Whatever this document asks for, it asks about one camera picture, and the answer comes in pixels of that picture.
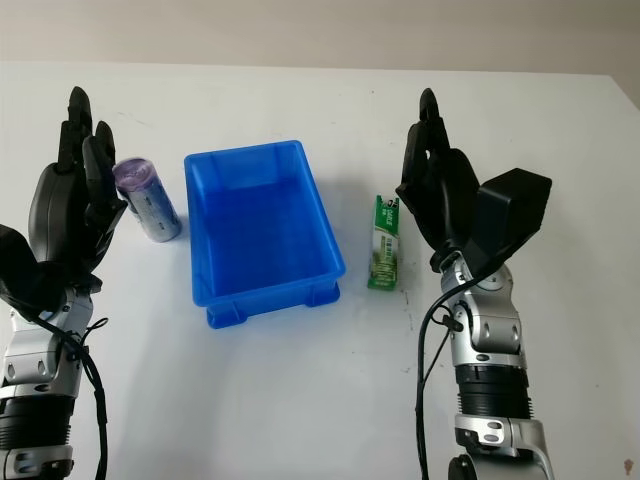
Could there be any purple trash bag roll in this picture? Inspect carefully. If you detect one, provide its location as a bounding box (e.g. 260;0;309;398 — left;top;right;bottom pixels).
111;156;183;245

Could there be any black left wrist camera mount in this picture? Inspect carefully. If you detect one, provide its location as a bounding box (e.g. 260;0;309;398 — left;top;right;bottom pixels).
0;223;76;314

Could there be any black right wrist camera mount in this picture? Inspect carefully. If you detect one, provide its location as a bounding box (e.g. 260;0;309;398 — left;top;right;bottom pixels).
462;168;554;277

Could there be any blue plastic tray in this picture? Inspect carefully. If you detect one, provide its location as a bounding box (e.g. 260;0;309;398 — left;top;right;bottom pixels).
183;139;348;331

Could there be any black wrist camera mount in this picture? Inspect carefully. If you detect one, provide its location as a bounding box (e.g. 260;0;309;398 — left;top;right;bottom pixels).
0;223;76;314
462;168;554;277

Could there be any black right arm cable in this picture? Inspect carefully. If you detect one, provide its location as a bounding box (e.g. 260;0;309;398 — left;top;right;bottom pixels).
412;271;495;480

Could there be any green toothpaste box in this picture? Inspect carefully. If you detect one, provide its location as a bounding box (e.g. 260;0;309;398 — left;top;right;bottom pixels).
366;194;402;291

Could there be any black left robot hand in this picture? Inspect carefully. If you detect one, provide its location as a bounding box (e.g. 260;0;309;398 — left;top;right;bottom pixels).
27;85;129;297

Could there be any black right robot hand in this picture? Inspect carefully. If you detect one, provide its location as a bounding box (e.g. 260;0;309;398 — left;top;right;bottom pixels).
394;88;482;274

